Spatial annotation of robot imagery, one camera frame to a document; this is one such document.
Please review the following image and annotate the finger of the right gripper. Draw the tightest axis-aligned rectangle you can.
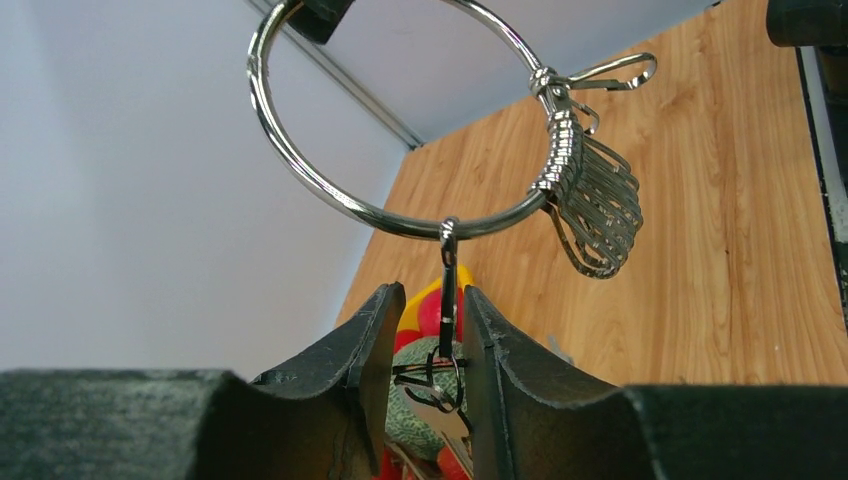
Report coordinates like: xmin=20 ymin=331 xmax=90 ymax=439
xmin=288 ymin=0 xmax=354 ymax=45

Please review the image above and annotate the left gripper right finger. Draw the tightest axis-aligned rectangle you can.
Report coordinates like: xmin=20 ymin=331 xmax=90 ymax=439
xmin=463 ymin=287 xmax=847 ymax=479

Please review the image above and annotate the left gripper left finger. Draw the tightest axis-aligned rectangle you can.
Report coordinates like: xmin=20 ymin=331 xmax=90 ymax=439
xmin=1 ymin=283 xmax=406 ymax=479

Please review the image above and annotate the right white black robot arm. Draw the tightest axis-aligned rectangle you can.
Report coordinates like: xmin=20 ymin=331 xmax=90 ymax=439
xmin=290 ymin=0 xmax=847 ymax=47

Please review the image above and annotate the green netted melon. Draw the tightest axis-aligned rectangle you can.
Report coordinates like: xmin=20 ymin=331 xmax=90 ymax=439
xmin=384 ymin=336 xmax=469 ymax=463

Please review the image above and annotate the yellow plastic tray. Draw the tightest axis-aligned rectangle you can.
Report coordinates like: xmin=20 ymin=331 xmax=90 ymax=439
xmin=396 ymin=264 xmax=473 ymax=342

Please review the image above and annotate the pink red apple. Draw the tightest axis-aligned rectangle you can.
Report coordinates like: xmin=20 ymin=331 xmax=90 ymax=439
xmin=393 ymin=287 xmax=442 ymax=353

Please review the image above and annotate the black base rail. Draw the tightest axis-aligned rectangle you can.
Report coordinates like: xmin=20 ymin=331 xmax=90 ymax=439
xmin=796 ymin=47 xmax=847 ymax=326

